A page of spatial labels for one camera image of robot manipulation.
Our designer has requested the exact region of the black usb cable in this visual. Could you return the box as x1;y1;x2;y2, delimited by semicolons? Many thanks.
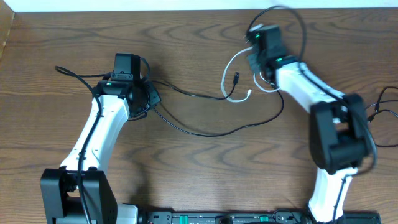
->
146;72;285;138

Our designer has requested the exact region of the white usb cable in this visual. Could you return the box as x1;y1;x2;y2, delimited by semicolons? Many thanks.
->
220;45;280;103

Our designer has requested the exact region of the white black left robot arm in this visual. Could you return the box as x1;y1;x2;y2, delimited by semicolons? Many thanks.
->
40;80;161;223

